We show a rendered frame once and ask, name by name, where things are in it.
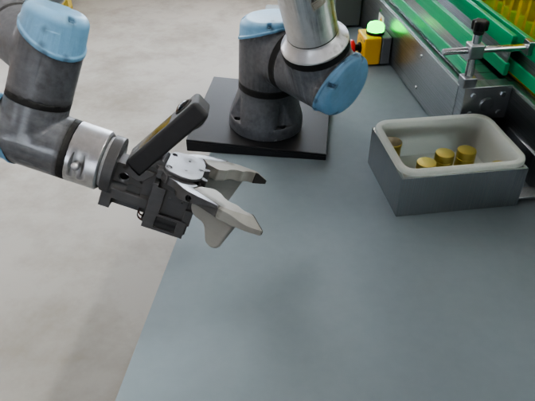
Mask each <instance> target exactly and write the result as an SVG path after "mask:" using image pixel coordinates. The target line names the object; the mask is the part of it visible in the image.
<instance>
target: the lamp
mask: <svg viewBox="0 0 535 401"><path fill-rule="evenodd" d="M366 33H367V34H368V35H370V36H374V37H379V36H382V35H384V34H385V25H384V23H383V22H382V21H370V22H369V24H368V25H367V30H366Z"/></svg>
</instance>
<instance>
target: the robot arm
mask: <svg viewBox="0 0 535 401"><path fill-rule="evenodd" d="M63 1H64V0H0V59H1V60H3V61H4V62H5V63H6V64H8V65H9V70H8V75H7V79H6V86H5V90H4V92H3V93H1V92H0V158H2V159H4V160H5V161H6V162H9V163H11V164H19V165H23V166H25V167H28V168H30V169H35V170H37V171H40V172H42V173H47V174H49V175H52V176H54V177H59V178H61V179H64V180H66V181H71V182H73V183H76V184H78V185H82V186H85V187H88V188H90V189H97V188H98V189H99V190H101V193H100V198H99V202H98V204H99V205H102V206H104V207H107V208H108V207H109V206H110V204H111V203H112V202H113V203H116V204H120V205H122V206H125V207H128V208H132V209H134V210H137V217H138V218H139V219H140V220H141V221H142V223H141V226H143V227H145V228H149V229H152V230H155V231H157V232H162V233H165V234H167V235H170V236H174V237H177V238H179V239H181V238H182V236H183V235H184V234H185V230H186V228H187V227H189V223H190V221H191V218H192V215H193V214H194V215H195V216H196V217H197V218H198V219H199V220H200V221H201V222H202V223H203V224H204V227H205V242H206V243H207V244H208V245H209V246H210V247H212V248H218V247H219V246H220V245H222V243H223V242H224V241H225V240H226V238H227V237H228V236H229V234H230V233H231V232H232V230H233V229H234V228H239V229H240V230H243V231H246V232H250V233H252V234H255V235H258V236H261V235H262V233H263V230H262V228H261V227H260V225H259V223H258V222H257V220H256V218H255V217H254V215H252V214H250V213H248V212H245V211H244V210H243V209H241V208H240V207H239V206H238V205H236V204H233V203H231V202H230V201H229V199H230V198H231V197H232V195H233V194H234V192H235V191H236V190H237V189H238V187H239V186H240V184H241V183H242V181H248V182H251V183H256V184H265V183H266V179H265V178H264V177H262V176H261V175H260V174H259V173H258V172H256V171H255V170H252V169H249V168H246V167H243V166H242V165H237V164H234V163H231V162H228V161H226V160H222V159H219V158H213V157H210V156H206V155H201V154H183V153H179V152H173V153H170V152H169V151H170V150H171V149H172V148H173V147H175V146H176V145H177V144H178V143H179V142H180V141H181V140H182V139H184V138H185V137H186V136H187V135H188V134H190V133H191V132H192V131H193V130H196V129H198V128H200V127H201V126H202V125H203V124H204V123H205V120H206V119H207V118H208V115H209V104H208V103H207V101H206V100H205V99H204V98H203V97H202V96H201V95H200V94H195V95H193V96H192V97H191V98H190V99H186V100H184V101H182V102H180V103H179V104H178V107H177V109H176V111H175V112H174V113H173V114H172V115H171V116H170V117H169V118H167V119H166V120H165V121H164V122H163V123H161V124H160V125H159V126H158V127H157V128H156V129H154V130H153V131H152V132H151V133H150V134H149V135H147V136H146V137H145V138H144V139H143V140H142V141H141V142H140V143H139V144H138V145H137V146H135V147H134V148H133V149H132V151H131V153H130V154H127V148H128V143H129V139H128V138H124V137H123V136H120V135H117V136H116V135H115V132H114V131H111V130H108V129H105V128H102V127H98V126H96V125H93V124H91V123H87V122H85V121H81V120H79V119H75V118H73V117H71V116H69V113H70V110H71V107H72V101H73V98H74V95H75V92H76V86H77V83H78V79H79V76H80V70H81V67H82V64H83V60H84V58H85V57H86V54H87V42H88V35H89V30H90V23H89V20H88V19H87V18H86V17H85V16H84V15H83V14H82V13H80V12H79V11H77V10H73V9H71V8H69V7H67V6H64V5H61V4H62V3H63ZM277 1H278V4H279V9H265V10H257V11H254V12H251V13H249V14H246V15H245V16H244V17H243V18H242V19H241V21H240V31H239V36H238V39H239V77H238V78H239V81H238V90H237V92H236V96H235V98H234V100H233V103H232V106H231V109H230V112H229V124H230V126H231V128H232V129H233V130H234V131H235V132H236V133H237V134H238V135H240V136H242V137H244V138H248V139H251V140H254V141H259V142H278V141H282V140H285V139H288V138H291V137H293V136H295V135H296V134H298V133H299V131H300V130H301V128H302V123H303V113H302V109H301V106H300V103H299V101H302V102H303V103H305V104H307V105H309V106H310V107H313V109H314V110H315V111H321V112H322V113H324V114H326V115H336V114H339V113H341V112H343V111H344V110H345V109H346V108H348V107H349V106H350V105H351V104H352V103H353V102H354V100H355V99H356V98H357V97H358V95H359V94H360V92H361V90H362V88H363V87H364V85H365V81H366V78H367V75H368V70H369V66H368V62H367V60H366V59H365V58H364V57H363V56H362V55H361V54H360V53H355V52H354V51H353V50H352V49H351V44H350V35H349V32H348V29H347V28H346V27H345V26H344V25H343V24H342V23H341V22H339V21H338V19H337V14H336V9H335V5H334V0H277ZM140 212H143V214H141V213H140ZM138 214H139V215H140V216H141V218H140V217H139V215H138Z"/></svg>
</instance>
